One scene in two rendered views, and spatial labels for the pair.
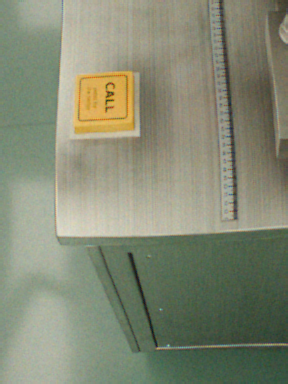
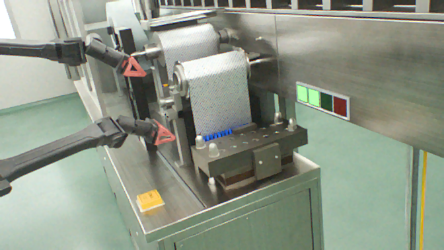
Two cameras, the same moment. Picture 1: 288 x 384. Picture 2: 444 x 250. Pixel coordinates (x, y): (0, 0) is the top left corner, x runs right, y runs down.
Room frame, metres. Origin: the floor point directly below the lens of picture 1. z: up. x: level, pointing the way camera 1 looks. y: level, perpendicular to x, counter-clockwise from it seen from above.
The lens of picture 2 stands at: (-0.58, 0.34, 1.59)
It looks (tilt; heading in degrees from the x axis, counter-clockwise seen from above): 21 degrees down; 332
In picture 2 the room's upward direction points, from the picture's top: 8 degrees counter-clockwise
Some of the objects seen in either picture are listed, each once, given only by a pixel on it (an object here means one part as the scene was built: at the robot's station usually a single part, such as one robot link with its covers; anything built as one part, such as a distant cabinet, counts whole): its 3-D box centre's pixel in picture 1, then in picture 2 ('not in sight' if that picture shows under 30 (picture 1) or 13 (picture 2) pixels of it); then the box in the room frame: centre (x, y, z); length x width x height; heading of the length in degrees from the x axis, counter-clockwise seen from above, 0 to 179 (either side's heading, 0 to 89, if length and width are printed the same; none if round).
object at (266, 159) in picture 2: not in sight; (267, 161); (0.38, -0.35, 0.96); 0.10 x 0.03 x 0.11; 83
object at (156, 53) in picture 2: not in sight; (152, 51); (0.92, -0.21, 1.33); 0.06 x 0.06 x 0.06; 83
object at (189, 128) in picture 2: not in sight; (223, 127); (0.69, -0.37, 1.00); 0.33 x 0.07 x 0.20; 83
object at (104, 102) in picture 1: (103, 101); (149, 199); (0.53, 0.05, 0.91); 0.07 x 0.07 x 0.02; 83
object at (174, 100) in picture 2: not in sight; (176, 129); (0.71, -0.17, 1.05); 0.06 x 0.05 x 0.31; 83
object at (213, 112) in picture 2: not in sight; (222, 112); (0.59, -0.32, 1.11); 0.23 x 0.01 x 0.18; 83
